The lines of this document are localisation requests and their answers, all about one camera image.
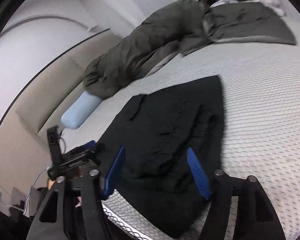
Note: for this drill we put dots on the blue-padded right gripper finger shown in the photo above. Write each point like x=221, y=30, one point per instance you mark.
x=200, y=178
x=111, y=174

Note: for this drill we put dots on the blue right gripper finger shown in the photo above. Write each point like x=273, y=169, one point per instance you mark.
x=88, y=146

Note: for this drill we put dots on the black pants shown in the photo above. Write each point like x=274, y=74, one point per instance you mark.
x=156, y=131

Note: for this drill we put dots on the person's left hand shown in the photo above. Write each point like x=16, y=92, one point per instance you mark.
x=77, y=199

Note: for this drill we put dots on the light blue bolster pillow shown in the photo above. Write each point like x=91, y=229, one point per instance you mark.
x=80, y=110

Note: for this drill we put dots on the beige upholstered headboard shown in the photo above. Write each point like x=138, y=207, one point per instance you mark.
x=24, y=151

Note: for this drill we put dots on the white textured mattress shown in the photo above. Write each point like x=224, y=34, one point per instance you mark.
x=261, y=87

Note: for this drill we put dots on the dark grey duvet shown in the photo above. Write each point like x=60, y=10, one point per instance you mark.
x=181, y=27

